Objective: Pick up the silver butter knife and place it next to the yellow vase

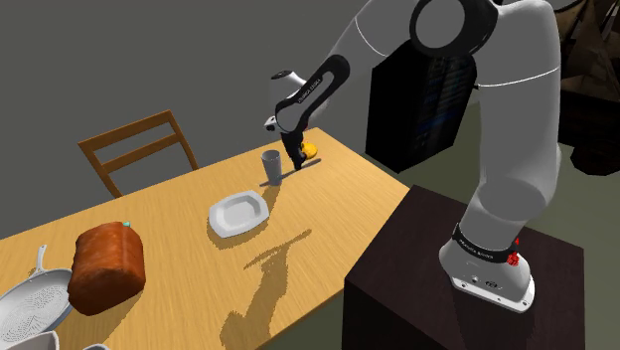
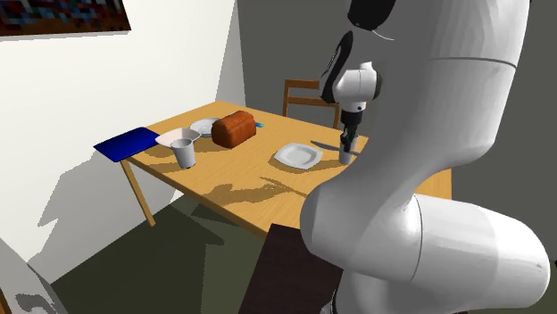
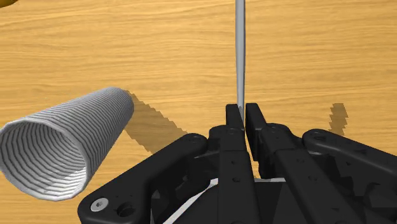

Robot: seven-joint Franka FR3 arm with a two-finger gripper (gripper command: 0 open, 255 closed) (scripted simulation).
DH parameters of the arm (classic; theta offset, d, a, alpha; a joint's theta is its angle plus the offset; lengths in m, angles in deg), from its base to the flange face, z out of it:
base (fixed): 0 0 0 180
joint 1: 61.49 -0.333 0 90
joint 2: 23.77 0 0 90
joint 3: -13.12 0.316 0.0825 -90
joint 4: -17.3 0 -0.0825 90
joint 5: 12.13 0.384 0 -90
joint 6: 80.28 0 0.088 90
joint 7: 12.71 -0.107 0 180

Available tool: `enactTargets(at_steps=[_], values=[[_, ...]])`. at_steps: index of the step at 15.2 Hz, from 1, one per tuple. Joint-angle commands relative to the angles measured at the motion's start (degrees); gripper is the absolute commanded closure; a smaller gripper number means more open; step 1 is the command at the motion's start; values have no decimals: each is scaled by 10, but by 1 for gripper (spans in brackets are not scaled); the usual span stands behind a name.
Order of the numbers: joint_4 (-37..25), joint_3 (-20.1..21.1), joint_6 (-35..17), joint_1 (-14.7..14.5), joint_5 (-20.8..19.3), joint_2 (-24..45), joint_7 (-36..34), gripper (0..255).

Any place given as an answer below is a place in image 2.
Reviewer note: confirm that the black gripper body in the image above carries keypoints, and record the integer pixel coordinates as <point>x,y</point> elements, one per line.
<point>351,119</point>

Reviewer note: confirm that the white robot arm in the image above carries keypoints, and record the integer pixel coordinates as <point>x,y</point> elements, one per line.
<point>435,174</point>

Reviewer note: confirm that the white cup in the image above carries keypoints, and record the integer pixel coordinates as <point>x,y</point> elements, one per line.
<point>347,157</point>

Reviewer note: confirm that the wooden chair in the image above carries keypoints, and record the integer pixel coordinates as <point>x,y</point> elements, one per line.
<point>304,101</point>

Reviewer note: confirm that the square white plate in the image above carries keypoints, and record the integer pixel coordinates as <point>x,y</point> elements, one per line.
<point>298,155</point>

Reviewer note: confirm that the small blue object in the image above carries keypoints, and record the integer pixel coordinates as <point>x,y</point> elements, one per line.
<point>260,125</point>

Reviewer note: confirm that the brown bread loaf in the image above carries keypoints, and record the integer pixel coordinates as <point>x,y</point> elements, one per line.
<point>233,128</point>

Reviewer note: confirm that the wooden table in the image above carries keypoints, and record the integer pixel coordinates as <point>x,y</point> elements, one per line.
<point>243,174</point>

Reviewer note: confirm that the round white plate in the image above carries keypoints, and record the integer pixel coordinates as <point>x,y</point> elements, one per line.
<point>202,126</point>

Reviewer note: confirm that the grey cup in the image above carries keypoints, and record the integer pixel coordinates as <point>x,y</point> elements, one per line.
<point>184,154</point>

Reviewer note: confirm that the dark robot stand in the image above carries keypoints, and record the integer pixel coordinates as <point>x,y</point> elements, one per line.
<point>287,278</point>

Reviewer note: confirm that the white bowl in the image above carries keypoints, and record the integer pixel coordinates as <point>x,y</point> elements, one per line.
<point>176,134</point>

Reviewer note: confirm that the blue flat board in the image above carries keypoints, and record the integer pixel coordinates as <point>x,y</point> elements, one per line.
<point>126,143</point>

